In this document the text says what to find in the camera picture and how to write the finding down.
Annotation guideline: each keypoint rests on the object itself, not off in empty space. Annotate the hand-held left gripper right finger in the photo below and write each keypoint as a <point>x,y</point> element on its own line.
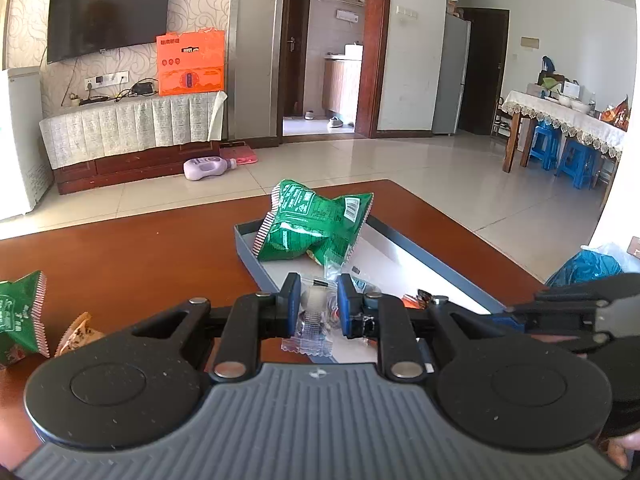
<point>346,305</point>

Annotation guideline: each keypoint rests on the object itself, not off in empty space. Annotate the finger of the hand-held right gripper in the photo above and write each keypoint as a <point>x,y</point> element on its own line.
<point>550,310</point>

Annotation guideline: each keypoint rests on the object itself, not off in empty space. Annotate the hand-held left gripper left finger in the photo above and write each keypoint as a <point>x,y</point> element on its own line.
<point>295,302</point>

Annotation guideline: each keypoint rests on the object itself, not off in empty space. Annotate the small clear snack packet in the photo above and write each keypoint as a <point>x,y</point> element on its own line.
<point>312,320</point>

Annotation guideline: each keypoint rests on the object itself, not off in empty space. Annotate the long clear snack packet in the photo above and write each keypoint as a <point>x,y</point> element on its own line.
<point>340,265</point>

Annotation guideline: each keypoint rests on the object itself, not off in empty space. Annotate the grey cardboard box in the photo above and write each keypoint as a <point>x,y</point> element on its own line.
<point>400,260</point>

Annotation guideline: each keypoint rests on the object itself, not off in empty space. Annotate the square orange snack packet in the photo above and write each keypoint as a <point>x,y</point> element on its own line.
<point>417,300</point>

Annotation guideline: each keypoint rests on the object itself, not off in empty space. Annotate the green snack bag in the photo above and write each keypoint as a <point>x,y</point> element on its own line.
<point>310,225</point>
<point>20,315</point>

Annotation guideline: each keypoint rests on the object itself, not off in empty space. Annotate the brown nut snack packet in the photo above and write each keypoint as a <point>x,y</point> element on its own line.
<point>77,335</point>

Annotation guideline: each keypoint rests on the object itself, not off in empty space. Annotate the person's right hand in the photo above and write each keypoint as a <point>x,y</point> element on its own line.
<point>627,452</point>

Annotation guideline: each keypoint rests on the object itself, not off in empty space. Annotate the blue plastic bag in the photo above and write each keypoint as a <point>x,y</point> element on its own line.
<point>582,267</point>

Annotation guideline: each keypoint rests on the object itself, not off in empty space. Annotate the blue plastic stool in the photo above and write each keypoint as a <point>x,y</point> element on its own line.
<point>577,162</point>
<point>544,145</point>

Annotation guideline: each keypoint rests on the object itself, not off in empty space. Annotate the pink floor mat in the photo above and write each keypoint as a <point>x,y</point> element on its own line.
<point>240,154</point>

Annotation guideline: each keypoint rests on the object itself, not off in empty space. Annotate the purple detergent bottle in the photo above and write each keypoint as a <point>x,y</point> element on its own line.
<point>207,169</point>

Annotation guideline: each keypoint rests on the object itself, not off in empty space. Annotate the wooden dining table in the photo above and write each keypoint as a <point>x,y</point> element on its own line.
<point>515,140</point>

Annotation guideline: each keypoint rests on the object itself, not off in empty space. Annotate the white shoe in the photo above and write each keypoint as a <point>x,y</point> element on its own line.
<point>309,115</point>
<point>335,122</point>

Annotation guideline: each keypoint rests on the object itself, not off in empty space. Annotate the lace tablecloth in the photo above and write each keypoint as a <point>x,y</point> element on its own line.
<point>560,117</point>

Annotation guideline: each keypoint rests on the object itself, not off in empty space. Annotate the white bowl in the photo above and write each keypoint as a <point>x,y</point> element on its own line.
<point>580,106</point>

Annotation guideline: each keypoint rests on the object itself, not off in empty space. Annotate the orange snack bag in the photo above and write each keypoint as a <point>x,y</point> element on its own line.
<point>615,112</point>

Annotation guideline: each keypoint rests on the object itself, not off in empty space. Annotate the wooden television cabinet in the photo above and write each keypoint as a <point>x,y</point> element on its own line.
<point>135,167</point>

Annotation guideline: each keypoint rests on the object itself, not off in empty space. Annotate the wooden kitchen counter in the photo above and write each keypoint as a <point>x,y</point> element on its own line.
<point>341,85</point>

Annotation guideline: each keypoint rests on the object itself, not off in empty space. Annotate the white box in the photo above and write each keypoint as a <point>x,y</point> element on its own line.
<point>569,89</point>

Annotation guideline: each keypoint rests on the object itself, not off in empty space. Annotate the pale cabinet cloth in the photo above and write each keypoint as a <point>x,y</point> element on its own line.
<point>130,127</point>

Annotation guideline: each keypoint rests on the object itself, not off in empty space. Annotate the silver refrigerator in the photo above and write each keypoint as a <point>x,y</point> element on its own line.
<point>450,75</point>

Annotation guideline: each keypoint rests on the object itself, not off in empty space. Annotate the orange gift box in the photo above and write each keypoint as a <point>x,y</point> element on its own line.
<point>190,62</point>

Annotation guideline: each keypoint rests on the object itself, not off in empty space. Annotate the black router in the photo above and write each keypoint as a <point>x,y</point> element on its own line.
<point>143,87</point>

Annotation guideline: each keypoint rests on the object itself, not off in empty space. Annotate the black power strip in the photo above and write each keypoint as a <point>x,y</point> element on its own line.
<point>94,100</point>

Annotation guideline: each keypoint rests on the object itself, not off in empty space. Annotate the white chest freezer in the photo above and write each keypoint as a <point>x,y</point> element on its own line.
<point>17,145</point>

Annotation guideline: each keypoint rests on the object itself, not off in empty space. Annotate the black television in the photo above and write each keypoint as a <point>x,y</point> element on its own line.
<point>107,15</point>

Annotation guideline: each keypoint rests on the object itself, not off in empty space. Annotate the white wall heater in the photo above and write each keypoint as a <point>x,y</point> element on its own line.
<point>347,15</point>

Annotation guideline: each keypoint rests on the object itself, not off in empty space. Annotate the white wall outlets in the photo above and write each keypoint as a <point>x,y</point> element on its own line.
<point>106,79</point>

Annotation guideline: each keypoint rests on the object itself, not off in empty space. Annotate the white light switch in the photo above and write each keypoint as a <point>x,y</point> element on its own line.
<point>406,11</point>

